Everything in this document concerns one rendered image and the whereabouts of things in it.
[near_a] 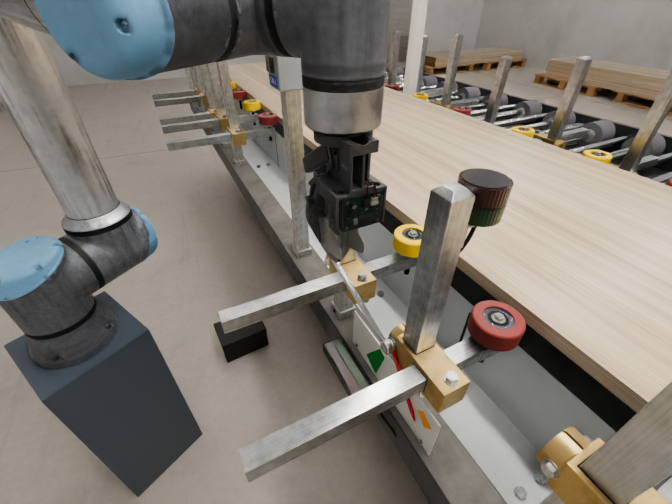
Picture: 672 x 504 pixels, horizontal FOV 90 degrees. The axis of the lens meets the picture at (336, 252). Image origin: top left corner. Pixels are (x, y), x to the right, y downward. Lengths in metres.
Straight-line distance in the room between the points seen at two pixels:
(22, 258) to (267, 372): 0.99
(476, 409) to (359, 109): 0.65
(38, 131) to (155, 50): 0.60
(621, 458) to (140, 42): 0.49
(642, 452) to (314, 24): 0.44
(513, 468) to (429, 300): 0.42
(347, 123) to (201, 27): 0.15
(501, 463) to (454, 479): 0.15
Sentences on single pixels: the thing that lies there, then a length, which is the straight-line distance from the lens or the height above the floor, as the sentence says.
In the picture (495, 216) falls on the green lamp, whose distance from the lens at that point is 0.43.
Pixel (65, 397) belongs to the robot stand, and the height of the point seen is 0.57.
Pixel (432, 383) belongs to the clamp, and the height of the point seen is 0.87.
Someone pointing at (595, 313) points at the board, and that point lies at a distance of 0.69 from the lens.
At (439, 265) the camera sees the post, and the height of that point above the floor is 1.05.
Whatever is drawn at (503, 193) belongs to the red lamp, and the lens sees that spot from 0.42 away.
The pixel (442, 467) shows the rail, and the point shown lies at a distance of 0.67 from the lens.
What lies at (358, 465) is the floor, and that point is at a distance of 1.40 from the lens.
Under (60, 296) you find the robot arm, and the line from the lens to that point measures 0.96.
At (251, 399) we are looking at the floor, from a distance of 1.54.
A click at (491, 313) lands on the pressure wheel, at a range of 0.60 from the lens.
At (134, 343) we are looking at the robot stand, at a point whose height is 0.59.
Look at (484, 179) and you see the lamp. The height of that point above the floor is 1.14.
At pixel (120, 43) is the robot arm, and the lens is 0.33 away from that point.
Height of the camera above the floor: 1.31
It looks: 37 degrees down
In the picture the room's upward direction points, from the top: straight up
